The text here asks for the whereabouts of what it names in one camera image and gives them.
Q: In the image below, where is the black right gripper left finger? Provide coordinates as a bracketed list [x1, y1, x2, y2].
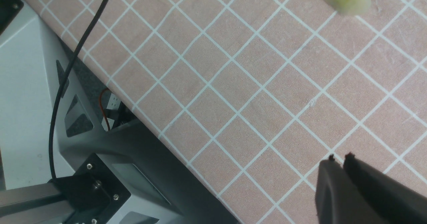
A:
[315, 155, 388, 224]

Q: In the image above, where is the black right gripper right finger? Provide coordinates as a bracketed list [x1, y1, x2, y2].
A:
[343, 153, 426, 224]

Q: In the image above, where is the pink checkered tablecloth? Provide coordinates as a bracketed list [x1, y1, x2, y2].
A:
[10, 0, 427, 224]

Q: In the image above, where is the grey robot base frame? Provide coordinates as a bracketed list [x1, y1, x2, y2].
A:
[1, 0, 238, 224]

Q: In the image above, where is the red wire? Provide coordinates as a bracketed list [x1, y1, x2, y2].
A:
[99, 88, 111, 131]

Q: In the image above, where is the black cable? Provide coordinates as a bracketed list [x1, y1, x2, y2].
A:
[48, 0, 116, 180]

